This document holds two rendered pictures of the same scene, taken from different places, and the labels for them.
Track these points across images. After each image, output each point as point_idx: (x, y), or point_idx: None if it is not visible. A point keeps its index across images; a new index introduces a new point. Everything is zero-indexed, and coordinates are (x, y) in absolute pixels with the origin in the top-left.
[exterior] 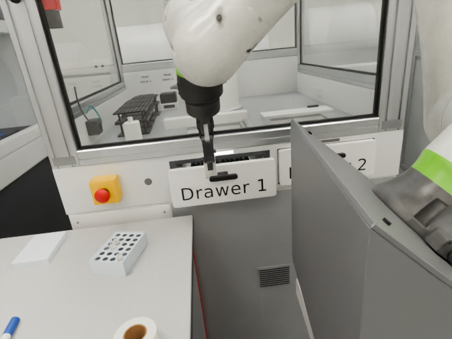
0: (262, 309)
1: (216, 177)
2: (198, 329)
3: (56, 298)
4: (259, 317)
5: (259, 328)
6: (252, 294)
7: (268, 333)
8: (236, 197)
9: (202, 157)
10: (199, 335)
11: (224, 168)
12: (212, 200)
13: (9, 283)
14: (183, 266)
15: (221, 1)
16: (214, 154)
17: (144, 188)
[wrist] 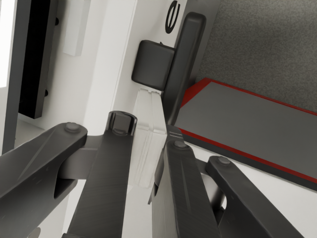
0: (205, 2)
1: (178, 106)
2: (268, 132)
3: None
4: (205, 9)
5: (208, 12)
6: (196, 12)
7: (213, 2)
8: (178, 20)
9: (151, 199)
10: (271, 131)
11: (132, 48)
12: (159, 91)
13: None
14: (302, 204)
15: None
16: (141, 130)
17: (44, 235)
